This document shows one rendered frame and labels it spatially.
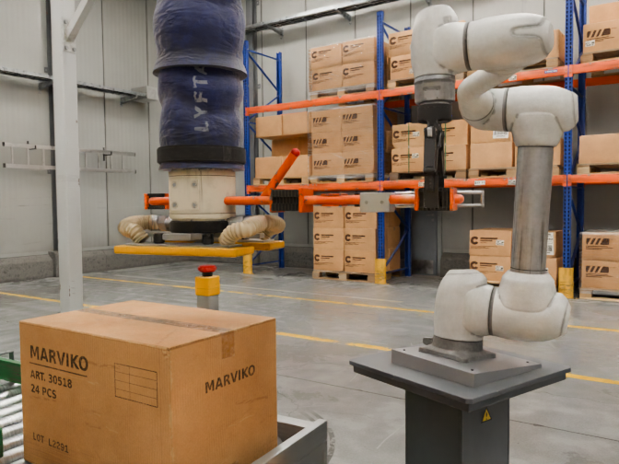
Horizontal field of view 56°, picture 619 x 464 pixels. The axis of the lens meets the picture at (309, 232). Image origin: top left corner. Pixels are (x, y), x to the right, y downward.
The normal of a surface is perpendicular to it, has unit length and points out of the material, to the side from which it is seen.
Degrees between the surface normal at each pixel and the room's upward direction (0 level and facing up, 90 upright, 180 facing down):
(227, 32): 98
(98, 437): 90
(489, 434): 90
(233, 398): 90
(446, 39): 88
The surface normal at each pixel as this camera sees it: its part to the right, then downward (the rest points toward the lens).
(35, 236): 0.83, 0.02
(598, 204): -0.56, 0.04
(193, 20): 0.11, 0.06
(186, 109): -0.05, -0.22
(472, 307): -0.40, -0.06
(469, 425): 0.58, 0.04
